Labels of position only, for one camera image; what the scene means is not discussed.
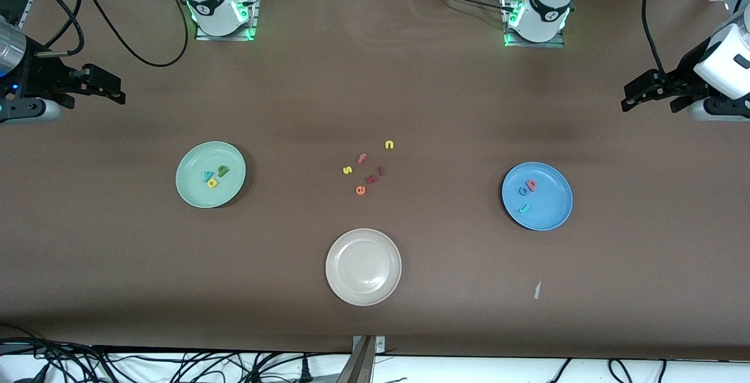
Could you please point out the beige round plate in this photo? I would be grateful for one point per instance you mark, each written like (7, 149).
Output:
(363, 266)

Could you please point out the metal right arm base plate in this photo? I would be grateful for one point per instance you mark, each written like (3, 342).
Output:
(254, 14)

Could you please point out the blue round plate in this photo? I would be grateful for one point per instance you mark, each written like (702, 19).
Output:
(551, 207)

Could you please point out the green foam letter g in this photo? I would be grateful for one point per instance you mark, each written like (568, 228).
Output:
(226, 172)

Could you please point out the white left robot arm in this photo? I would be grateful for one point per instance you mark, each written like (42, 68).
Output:
(548, 14)

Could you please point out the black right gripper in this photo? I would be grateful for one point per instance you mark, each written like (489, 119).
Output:
(42, 74)

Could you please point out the metal table edge bracket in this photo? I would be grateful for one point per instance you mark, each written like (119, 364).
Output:
(362, 359)

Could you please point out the light green round plate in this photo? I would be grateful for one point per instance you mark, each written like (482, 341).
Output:
(193, 184)

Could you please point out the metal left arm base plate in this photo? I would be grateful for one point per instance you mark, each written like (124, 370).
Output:
(536, 45)

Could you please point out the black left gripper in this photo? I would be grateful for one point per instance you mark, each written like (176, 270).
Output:
(683, 71)

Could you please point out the pink foam letter p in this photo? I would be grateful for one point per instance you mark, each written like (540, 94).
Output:
(535, 183)

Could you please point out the small white tape scrap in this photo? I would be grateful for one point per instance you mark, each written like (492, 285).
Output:
(537, 290)

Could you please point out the black power plug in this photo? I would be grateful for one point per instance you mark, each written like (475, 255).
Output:
(304, 371)

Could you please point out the teal foam letter y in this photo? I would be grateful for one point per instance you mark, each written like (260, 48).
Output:
(207, 176)

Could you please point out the brown table cover mat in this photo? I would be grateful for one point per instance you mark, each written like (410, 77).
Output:
(375, 78)

